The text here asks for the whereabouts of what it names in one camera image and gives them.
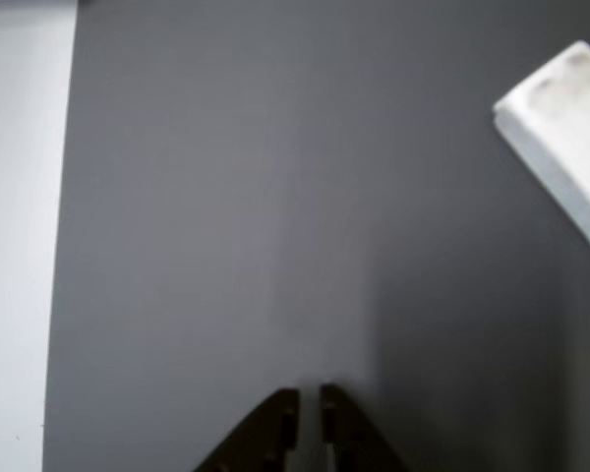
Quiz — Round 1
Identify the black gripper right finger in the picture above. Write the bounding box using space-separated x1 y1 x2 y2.
319 383 410 472

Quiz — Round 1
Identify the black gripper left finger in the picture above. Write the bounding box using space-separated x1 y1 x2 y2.
195 387 301 472

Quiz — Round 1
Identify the white rectangular block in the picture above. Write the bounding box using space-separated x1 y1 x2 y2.
491 39 590 269

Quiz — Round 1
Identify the grey table mat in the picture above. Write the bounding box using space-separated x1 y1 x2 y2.
41 0 590 472

